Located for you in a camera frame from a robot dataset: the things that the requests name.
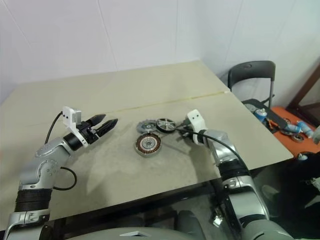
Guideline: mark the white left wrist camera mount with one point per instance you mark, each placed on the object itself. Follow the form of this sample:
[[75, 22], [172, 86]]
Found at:
[[67, 113]]

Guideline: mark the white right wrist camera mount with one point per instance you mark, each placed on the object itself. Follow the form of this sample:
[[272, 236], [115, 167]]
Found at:
[[196, 120]]

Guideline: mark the motor housing with copper windings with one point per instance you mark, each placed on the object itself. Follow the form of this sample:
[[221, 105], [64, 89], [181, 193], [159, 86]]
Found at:
[[147, 145]]

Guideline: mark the dark wooden frame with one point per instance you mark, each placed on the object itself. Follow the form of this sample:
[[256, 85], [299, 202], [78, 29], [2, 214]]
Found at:
[[306, 85]]

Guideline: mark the black flat case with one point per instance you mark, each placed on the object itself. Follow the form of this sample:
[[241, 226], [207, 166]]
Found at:
[[277, 118]]

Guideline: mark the orange side surface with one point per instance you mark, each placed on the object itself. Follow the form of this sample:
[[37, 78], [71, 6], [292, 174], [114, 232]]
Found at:
[[292, 147]]

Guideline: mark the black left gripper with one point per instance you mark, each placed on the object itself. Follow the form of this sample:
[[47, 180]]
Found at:
[[88, 132]]

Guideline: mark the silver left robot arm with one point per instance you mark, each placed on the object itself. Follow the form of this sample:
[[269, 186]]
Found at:
[[42, 170]]

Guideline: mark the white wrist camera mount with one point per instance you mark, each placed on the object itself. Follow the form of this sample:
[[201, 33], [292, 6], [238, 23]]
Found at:
[[67, 113], [196, 120]]

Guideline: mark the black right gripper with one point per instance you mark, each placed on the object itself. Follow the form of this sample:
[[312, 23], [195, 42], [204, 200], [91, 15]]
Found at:
[[187, 123]]

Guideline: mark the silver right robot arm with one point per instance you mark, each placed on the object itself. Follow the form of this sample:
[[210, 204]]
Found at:
[[240, 197]]

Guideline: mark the black folding chair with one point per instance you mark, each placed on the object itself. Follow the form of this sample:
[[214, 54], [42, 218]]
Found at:
[[250, 68]]

